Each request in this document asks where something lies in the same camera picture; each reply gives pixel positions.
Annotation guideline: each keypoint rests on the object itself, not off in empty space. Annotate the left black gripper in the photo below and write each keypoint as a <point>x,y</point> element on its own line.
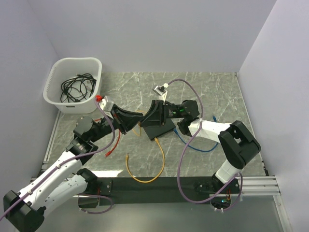
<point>124,119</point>

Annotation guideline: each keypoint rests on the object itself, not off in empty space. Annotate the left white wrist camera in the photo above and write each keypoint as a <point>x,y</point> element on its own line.
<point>105,103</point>

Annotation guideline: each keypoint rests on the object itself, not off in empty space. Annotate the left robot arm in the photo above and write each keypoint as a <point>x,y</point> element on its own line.
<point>27,208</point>

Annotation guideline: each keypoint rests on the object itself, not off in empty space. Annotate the black network switch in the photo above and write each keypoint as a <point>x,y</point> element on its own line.
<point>156,132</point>

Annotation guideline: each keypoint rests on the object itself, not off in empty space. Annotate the aluminium rail frame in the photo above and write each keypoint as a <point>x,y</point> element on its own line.
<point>240,185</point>

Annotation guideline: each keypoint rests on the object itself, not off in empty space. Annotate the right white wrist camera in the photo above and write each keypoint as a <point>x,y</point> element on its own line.
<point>161,91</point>

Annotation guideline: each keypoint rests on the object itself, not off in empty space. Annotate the white plastic basket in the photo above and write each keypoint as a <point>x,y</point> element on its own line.
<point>72,85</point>

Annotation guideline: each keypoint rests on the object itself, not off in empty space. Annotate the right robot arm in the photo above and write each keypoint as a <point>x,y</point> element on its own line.
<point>237,142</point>

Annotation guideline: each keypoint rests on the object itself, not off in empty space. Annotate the yellow ethernet cable long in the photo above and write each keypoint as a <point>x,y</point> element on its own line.
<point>158,175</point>

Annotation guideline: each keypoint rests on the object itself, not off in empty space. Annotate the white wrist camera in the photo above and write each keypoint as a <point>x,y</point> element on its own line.
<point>105,103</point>
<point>161,91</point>

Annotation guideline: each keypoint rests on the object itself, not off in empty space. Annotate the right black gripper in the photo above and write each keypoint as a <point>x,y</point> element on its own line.
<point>153,118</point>

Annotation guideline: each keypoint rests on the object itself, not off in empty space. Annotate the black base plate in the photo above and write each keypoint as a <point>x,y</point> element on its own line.
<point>124,190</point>

